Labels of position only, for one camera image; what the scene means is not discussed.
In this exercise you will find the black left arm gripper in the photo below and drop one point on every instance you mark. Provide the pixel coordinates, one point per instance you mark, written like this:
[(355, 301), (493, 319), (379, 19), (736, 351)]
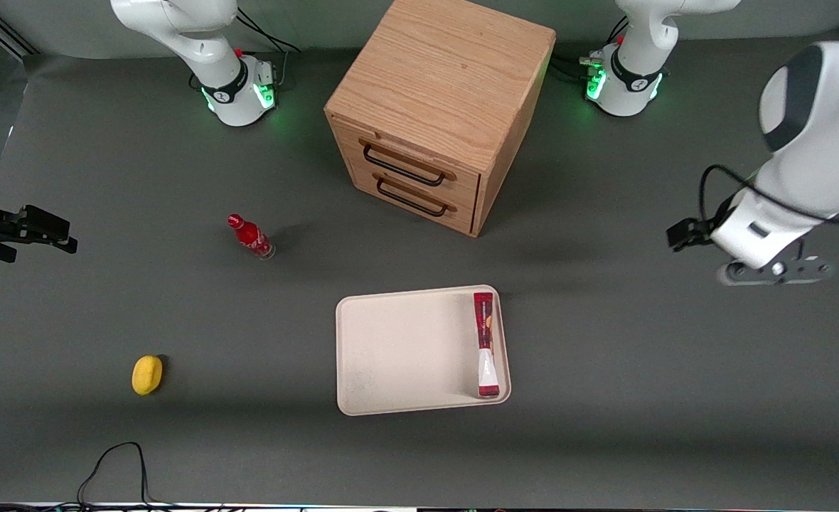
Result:
[(691, 232)]

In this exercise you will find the red tartan cookie box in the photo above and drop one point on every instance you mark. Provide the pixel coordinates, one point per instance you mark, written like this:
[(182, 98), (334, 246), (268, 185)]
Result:
[(485, 341)]

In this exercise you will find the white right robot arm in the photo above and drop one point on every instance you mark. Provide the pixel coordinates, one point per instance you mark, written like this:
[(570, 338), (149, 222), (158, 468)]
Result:
[(213, 50)]

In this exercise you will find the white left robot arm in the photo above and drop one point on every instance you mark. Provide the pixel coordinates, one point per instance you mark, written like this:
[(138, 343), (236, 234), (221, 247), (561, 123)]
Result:
[(818, 107)]

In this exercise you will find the cream plastic tray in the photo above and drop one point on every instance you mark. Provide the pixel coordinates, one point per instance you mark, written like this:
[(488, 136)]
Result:
[(405, 355)]

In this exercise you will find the yellow lemon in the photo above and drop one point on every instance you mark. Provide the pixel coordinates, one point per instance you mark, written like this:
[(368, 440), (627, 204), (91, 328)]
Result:
[(147, 375)]

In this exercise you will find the red cola bottle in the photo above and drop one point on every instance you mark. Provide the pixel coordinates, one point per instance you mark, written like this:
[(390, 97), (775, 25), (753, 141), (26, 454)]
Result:
[(252, 238)]

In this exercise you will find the wooden drawer front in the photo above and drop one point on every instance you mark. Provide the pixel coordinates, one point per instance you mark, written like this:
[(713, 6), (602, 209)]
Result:
[(462, 181), (462, 213)]

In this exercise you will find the wooden drawer cabinet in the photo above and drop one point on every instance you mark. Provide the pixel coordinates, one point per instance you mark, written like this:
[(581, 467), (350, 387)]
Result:
[(441, 71)]

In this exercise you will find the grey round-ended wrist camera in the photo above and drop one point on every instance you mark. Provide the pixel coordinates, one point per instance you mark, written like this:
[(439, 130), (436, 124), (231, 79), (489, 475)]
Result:
[(775, 272)]

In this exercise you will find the aluminium frame rail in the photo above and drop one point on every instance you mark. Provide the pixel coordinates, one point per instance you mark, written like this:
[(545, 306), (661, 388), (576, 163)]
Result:
[(13, 35)]

